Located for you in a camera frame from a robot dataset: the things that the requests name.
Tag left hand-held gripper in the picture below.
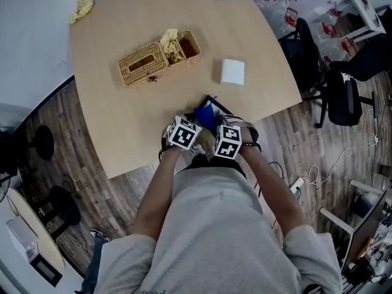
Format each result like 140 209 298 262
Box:
161 115 203 151

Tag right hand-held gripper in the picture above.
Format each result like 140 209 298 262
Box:
212 115 261 160

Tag blue cloth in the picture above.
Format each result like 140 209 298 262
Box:
193 96 222 131

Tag person's right forearm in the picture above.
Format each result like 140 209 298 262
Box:
238 144 307 245

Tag person's left forearm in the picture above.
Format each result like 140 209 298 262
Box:
133 147 184 242

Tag yellow cloth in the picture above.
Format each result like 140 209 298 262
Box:
69 0 94 25
160 28 186 64

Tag person's black shorts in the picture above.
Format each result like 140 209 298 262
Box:
182 155 247 180

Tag white tissue pack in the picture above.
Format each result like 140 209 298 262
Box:
219 58 247 88

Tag woven wicker basket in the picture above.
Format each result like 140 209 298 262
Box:
117 29 203 88

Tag white power strip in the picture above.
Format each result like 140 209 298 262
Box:
288 176 305 196

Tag person's grey shirt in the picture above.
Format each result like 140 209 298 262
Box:
93 167 344 294

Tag black office chair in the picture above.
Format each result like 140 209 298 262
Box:
314 68 381 129
279 17 329 101

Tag person's sneaker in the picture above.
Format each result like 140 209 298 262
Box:
89 227 111 243

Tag black round stool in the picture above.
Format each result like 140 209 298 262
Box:
26 124 56 161
36 184 81 240

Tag person's leg in jeans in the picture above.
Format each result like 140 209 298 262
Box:
80 236 108 294

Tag dark cluttered desk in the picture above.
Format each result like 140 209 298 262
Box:
319 178 392 289

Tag white side table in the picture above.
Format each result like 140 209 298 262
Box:
345 0 387 40

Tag white plastic box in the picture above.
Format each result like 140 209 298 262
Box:
5 215 40 262

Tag black flat device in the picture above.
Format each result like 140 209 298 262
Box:
29 254 64 288

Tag black wrist bracelet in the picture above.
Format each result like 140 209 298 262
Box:
241 141 263 153

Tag white cable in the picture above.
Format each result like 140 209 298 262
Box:
306 108 382 186

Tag group of red-handled water bottles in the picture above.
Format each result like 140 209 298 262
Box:
252 0 355 64

